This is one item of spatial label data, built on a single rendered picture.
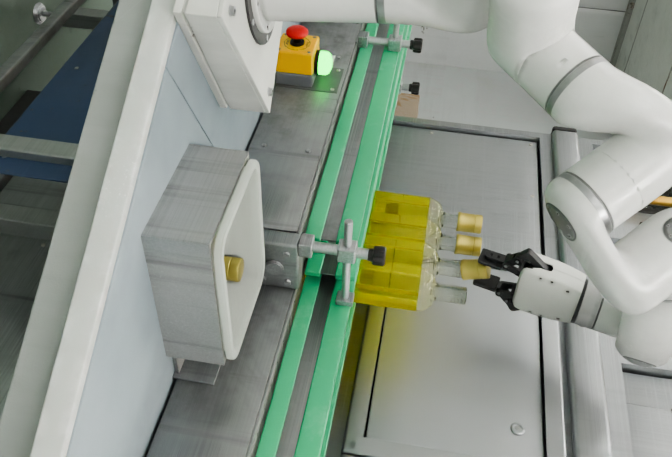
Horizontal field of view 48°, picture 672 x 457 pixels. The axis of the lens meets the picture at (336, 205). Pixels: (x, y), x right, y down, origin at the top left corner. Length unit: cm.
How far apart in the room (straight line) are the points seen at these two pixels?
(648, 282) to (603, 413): 45
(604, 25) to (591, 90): 684
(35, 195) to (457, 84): 618
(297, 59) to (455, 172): 53
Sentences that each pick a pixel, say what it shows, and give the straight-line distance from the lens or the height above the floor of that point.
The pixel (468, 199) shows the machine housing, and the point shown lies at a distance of 166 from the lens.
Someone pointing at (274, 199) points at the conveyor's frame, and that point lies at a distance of 115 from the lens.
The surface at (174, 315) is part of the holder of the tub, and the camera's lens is 94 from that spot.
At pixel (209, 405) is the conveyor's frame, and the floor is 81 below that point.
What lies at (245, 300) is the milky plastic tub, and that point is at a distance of 105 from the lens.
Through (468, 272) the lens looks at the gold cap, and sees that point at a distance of 126.
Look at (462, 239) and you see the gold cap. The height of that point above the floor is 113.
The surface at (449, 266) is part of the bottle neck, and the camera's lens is 127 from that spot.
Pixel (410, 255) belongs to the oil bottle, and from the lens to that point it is 125.
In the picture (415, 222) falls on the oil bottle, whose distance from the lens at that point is 131.
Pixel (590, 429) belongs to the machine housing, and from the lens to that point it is 130.
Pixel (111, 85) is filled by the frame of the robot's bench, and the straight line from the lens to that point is 92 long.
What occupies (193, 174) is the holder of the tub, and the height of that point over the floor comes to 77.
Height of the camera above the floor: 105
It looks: 6 degrees down
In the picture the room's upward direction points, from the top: 98 degrees clockwise
